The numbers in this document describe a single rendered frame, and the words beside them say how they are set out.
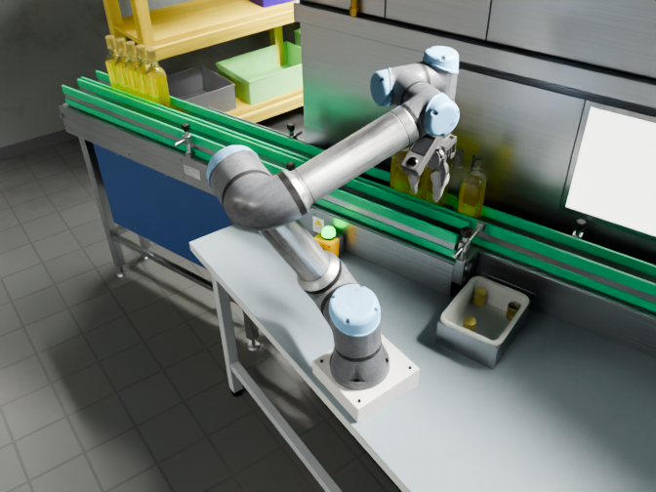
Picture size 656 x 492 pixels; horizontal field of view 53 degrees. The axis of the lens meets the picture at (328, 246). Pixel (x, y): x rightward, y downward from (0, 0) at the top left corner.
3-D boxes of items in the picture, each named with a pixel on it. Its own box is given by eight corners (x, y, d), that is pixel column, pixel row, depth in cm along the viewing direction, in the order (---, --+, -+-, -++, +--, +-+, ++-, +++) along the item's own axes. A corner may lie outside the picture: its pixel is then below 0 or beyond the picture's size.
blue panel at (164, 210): (448, 348, 234) (461, 255, 208) (424, 379, 223) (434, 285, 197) (143, 204, 308) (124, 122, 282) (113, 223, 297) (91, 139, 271)
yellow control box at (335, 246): (344, 252, 210) (344, 234, 206) (330, 265, 206) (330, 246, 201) (326, 245, 214) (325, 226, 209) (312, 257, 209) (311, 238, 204)
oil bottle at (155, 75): (174, 117, 257) (161, 48, 240) (163, 123, 254) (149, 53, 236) (164, 114, 260) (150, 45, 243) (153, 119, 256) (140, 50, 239)
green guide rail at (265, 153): (467, 243, 192) (470, 221, 187) (466, 245, 191) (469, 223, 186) (83, 96, 273) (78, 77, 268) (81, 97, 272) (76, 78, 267)
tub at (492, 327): (527, 319, 185) (532, 296, 180) (493, 369, 171) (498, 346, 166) (471, 295, 193) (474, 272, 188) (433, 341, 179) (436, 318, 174)
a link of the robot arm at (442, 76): (413, 48, 140) (447, 41, 143) (410, 96, 147) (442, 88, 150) (432, 61, 134) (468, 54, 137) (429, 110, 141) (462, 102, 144)
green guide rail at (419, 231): (455, 256, 187) (458, 233, 182) (454, 258, 186) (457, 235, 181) (67, 102, 268) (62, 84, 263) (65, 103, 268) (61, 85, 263)
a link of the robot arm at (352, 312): (346, 365, 154) (341, 326, 145) (322, 328, 163) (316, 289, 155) (390, 347, 157) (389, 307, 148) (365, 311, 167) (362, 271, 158)
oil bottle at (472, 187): (479, 231, 197) (489, 170, 184) (471, 240, 193) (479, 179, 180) (462, 225, 200) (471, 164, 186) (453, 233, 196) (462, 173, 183)
